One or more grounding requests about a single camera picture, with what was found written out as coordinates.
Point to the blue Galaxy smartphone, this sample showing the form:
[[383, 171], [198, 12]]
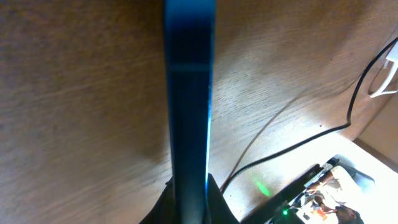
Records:
[[189, 38]]

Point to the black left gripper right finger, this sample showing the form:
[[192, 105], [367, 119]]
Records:
[[218, 210]]

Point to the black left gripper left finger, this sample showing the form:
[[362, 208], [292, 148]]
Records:
[[163, 211]]

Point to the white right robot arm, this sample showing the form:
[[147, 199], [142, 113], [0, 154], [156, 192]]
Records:
[[277, 210]]

